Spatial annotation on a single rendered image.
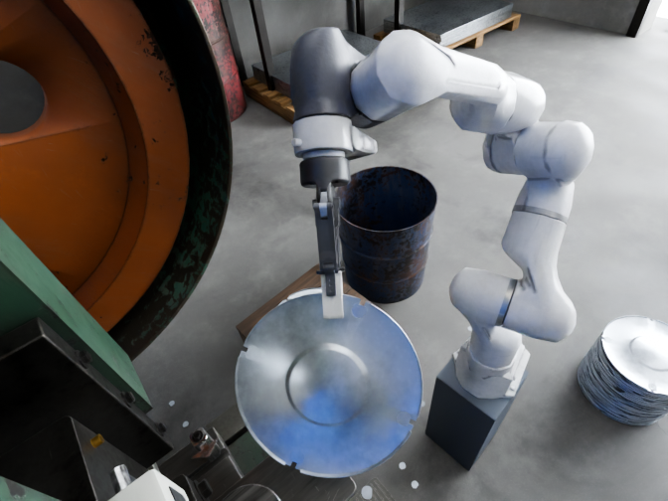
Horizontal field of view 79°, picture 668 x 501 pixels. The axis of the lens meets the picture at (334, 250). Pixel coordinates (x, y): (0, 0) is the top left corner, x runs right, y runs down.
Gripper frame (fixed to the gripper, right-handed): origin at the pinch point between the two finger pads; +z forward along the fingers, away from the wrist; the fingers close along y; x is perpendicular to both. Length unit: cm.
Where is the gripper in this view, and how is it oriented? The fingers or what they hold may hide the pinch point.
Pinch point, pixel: (332, 294)
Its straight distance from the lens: 61.4
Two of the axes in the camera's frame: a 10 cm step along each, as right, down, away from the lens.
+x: 9.9, -0.6, -0.8
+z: 0.6, 10.0, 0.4
